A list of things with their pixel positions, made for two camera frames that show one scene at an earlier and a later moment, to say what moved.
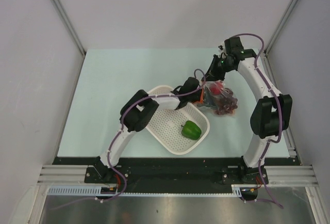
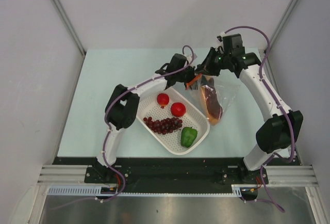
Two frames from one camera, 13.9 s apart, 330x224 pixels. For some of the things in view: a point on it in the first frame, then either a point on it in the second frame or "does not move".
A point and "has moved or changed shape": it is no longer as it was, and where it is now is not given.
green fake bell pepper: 191,130 to 188,135
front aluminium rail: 277,175 does not move
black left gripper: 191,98 to 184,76
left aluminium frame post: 55,2 does not move
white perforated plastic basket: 179,130 does not move
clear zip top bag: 216,97 has moved or changed shape
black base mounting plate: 175,175 does not move
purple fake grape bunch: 226,104 to 164,126
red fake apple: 216,88 to 178,109
